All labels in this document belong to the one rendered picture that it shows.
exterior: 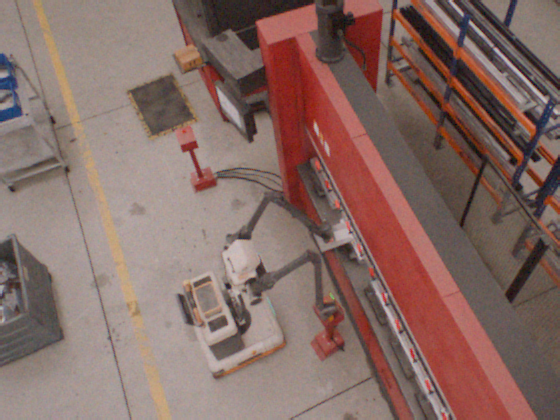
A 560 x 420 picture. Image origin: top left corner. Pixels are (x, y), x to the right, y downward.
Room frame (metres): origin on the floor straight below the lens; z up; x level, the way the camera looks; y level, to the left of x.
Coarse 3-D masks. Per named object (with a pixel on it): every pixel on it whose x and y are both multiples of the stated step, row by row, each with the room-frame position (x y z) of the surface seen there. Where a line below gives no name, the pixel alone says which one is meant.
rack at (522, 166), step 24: (408, 24) 4.37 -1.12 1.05; (432, 24) 3.99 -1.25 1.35; (456, 48) 3.62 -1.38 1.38; (480, 72) 3.30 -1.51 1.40; (504, 96) 3.01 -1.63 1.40; (432, 120) 3.72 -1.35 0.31; (456, 120) 3.41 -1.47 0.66; (528, 120) 2.74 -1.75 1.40; (432, 144) 3.64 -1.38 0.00; (456, 144) 3.35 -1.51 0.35; (480, 144) 3.07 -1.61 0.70; (504, 144) 2.83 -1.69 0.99; (528, 144) 2.63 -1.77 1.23; (528, 168) 2.99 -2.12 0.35; (552, 168) 2.81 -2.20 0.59
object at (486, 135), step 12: (408, 48) 4.36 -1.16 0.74; (420, 48) 4.34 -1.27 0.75; (420, 60) 4.13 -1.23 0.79; (432, 72) 3.96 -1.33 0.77; (444, 84) 3.81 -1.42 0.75; (444, 96) 3.67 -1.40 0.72; (456, 96) 3.63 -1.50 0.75; (456, 108) 3.48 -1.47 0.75; (468, 108) 3.47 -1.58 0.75; (468, 120) 3.30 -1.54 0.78; (480, 120) 3.31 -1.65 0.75; (480, 132) 3.14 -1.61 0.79; (492, 132) 3.15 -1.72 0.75; (492, 144) 2.99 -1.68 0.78; (504, 156) 2.87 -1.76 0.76; (504, 168) 2.76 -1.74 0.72
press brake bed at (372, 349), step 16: (304, 192) 2.72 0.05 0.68; (304, 208) 2.76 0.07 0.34; (336, 256) 2.02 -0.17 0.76; (336, 272) 2.02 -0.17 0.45; (336, 288) 2.05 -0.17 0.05; (352, 288) 1.72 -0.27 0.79; (352, 304) 1.70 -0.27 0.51; (352, 320) 1.73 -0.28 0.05; (368, 336) 1.41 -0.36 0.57; (368, 352) 1.44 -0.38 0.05; (384, 368) 1.14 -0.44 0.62; (384, 384) 1.11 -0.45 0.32; (400, 400) 0.91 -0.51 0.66; (400, 416) 0.86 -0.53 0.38
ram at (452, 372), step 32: (320, 96) 2.53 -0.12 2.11; (320, 128) 2.56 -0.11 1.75; (352, 160) 2.02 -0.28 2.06; (352, 192) 2.01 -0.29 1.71; (384, 224) 1.58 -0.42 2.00; (384, 256) 1.54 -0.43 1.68; (416, 288) 1.19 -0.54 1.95; (416, 320) 1.12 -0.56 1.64; (448, 352) 0.85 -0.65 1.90; (448, 384) 0.77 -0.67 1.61; (480, 384) 0.64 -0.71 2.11; (480, 416) 0.55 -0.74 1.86
